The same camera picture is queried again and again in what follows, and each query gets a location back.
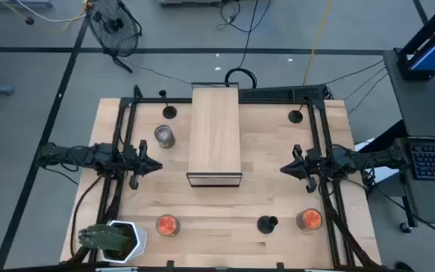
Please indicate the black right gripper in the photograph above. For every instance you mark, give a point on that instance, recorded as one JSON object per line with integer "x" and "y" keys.
{"x": 310, "y": 164}

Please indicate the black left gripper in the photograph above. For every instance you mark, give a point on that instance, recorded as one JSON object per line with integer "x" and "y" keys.
{"x": 136, "y": 164}

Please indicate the silver grey candle jar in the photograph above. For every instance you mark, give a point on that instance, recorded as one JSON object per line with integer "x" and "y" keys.
{"x": 164, "y": 136}

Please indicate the orange candle jar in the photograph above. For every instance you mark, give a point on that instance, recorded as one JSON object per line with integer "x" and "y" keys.
{"x": 167, "y": 225}
{"x": 310, "y": 220}

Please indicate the tall black candlestick holder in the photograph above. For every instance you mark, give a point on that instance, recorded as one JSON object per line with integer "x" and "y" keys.
{"x": 169, "y": 112}
{"x": 295, "y": 116}

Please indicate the short black candlestick holder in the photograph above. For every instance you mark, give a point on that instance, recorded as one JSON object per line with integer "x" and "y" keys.
{"x": 266, "y": 224}

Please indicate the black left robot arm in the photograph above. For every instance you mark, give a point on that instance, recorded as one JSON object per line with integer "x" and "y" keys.
{"x": 74, "y": 156}

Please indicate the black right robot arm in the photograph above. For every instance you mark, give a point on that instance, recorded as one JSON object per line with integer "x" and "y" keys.
{"x": 353, "y": 160}

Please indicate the white hexagonal plant pot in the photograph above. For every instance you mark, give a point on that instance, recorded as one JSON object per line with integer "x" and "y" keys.
{"x": 140, "y": 238}

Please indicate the green cactus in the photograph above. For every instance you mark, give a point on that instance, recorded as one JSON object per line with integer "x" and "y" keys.
{"x": 104, "y": 238}

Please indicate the white floor sheet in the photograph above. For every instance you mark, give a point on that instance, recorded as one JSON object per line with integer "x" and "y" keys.
{"x": 385, "y": 174}

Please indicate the black cart caster wheel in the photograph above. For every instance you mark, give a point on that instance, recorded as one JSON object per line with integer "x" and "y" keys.
{"x": 405, "y": 227}

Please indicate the dark grey computer cart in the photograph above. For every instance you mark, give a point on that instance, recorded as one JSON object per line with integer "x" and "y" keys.
{"x": 417, "y": 106}

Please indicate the black backlit keyboard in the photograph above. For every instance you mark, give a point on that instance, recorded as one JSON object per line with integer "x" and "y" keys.
{"x": 434, "y": 162}

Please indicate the black floor fan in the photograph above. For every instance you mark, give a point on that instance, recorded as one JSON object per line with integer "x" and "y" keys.
{"x": 113, "y": 26}

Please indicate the black round floor plug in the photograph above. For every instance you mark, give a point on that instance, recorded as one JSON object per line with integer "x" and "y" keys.
{"x": 29, "y": 20}

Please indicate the black metal table frame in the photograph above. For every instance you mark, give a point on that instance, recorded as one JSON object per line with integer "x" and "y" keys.
{"x": 149, "y": 100}

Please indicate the wooden shelf with black frame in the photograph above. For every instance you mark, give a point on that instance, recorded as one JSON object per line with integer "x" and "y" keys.
{"x": 214, "y": 128}

